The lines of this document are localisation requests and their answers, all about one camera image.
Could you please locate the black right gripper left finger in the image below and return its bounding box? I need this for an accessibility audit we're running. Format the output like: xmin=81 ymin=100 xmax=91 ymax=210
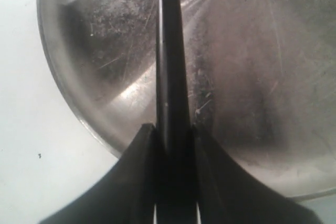
xmin=42 ymin=124 xmax=155 ymax=223

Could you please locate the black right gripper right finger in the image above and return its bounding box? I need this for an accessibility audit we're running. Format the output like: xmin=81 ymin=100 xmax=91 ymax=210
xmin=192 ymin=124 xmax=320 ymax=223

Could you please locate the round steel plate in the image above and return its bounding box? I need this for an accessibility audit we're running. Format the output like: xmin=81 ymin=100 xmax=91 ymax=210
xmin=37 ymin=0 xmax=335 ymax=200

